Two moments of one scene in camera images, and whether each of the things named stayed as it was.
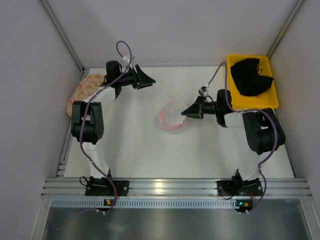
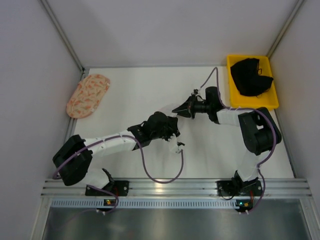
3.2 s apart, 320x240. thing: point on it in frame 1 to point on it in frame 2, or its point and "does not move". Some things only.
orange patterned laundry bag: (84, 88) does not move
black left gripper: (136, 78) to (172, 127)
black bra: (248, 80) does not move
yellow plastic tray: (268, 99) does not move
